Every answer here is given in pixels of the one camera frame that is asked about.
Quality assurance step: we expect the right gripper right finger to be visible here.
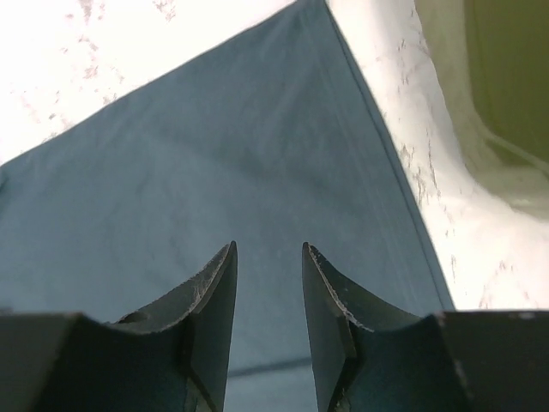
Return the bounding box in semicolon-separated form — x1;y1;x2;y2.
302;244;548;411

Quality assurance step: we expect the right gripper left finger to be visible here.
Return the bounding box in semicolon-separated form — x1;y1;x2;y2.
1;243;238;411

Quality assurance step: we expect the blue grey t shirt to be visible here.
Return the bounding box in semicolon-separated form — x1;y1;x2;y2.
1;1;453;411

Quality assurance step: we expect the green plastic basket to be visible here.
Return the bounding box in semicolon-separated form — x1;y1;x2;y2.
415;0;548;220

